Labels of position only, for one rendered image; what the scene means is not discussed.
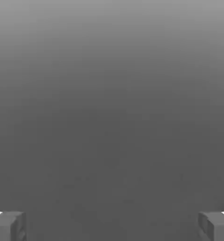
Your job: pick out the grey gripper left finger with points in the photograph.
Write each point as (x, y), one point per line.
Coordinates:
(4, 227)

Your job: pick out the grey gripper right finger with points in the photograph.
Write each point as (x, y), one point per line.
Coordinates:
(219, 227)

